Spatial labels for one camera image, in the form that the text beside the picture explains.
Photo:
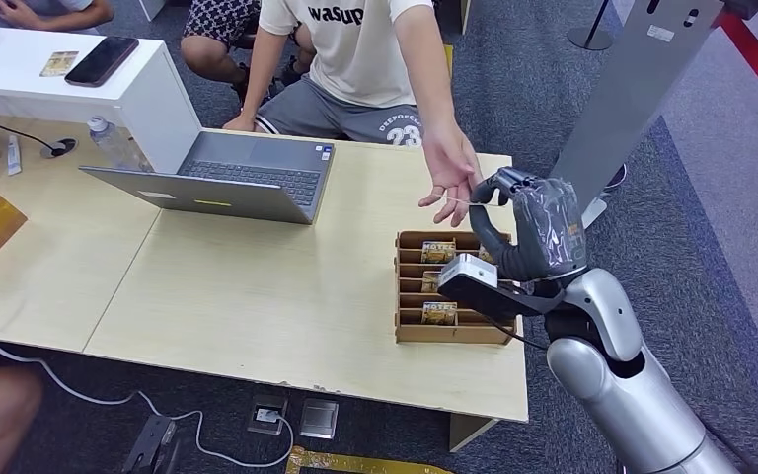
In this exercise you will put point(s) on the grey open laptop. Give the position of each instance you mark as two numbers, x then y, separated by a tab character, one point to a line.
248	167

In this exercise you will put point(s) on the crouching person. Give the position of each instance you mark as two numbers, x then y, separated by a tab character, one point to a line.
219	19

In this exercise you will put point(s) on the hotel key card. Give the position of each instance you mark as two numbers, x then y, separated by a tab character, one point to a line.
430	282
467	201
439	314
485	255
438	252

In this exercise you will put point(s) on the black stanchion post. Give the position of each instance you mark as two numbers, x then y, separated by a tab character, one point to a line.
589	36

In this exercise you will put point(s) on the key card on shelf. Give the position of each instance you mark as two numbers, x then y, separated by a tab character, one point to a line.
59	63

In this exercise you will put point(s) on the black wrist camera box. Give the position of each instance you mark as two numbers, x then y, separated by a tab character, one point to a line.
477	288

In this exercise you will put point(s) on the grey kiosk stand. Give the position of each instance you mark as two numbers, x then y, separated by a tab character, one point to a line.
621	98

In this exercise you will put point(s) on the wooden slotted card holder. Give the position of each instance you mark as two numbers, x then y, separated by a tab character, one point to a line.
418	333

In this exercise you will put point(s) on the round black base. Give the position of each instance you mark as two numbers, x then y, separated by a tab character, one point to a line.
616	178

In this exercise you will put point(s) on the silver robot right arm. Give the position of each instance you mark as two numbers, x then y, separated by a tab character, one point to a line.
627	405

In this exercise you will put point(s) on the person's right hand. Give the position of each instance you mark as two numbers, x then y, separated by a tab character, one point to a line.
240	123

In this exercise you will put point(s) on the person's left hand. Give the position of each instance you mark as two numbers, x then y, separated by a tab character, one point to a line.
451	163

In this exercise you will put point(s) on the floor socket with plug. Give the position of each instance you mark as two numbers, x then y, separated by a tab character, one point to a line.
266	415

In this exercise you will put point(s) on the white desk shelf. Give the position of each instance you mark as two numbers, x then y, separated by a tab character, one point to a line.
150	111

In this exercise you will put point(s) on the clear plastic water bottle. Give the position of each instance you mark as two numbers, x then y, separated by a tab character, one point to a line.
107	141

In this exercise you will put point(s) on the yellow floor tape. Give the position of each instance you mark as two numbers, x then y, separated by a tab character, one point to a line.
449	62
353	464

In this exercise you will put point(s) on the black smartphone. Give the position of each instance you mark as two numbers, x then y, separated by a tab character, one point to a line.
101	60

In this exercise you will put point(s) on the small white tube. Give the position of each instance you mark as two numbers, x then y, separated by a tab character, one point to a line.
13	157

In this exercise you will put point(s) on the person in front of desk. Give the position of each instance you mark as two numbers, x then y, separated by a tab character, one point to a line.
353	59

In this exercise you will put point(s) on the silver floor socket plate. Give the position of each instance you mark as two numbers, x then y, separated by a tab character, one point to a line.
319	418

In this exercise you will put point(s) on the person's left forearm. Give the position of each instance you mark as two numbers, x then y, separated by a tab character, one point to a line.
434	91

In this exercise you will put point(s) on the person behind white shelf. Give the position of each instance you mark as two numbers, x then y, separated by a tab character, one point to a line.
26	12

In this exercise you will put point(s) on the person's right forearm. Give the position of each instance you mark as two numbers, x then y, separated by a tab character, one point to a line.
261	82

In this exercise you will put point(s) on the black floor bracket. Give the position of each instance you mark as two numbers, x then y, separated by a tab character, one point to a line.
150	445

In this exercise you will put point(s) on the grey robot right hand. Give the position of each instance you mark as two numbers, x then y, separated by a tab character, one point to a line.
549	229

